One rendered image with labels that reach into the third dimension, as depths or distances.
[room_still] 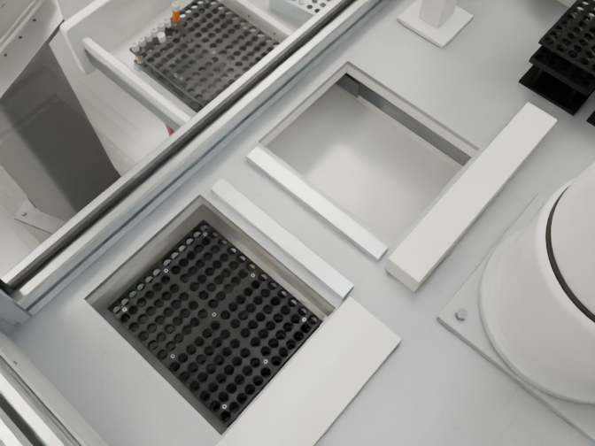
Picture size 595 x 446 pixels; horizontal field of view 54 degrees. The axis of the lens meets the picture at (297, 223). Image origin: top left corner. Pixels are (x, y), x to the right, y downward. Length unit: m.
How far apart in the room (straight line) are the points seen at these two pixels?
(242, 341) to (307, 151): 0.35
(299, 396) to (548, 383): 0.28
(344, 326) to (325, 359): 0.05
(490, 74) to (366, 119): 0.21
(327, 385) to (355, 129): 0.47
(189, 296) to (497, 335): 0.39
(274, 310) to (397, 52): 0.44
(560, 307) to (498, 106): 0.41
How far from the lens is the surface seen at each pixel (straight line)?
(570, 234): 0.56
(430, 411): 0.72
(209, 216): 0.91
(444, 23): 1.00
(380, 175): 0.95
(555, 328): 0.63
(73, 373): 0.76
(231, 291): 0.79
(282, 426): 0.69
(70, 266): 0.76
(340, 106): 1.03
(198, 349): 0.77
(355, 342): 0.71
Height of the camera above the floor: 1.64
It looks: 64 degrees down
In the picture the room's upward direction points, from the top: straight up
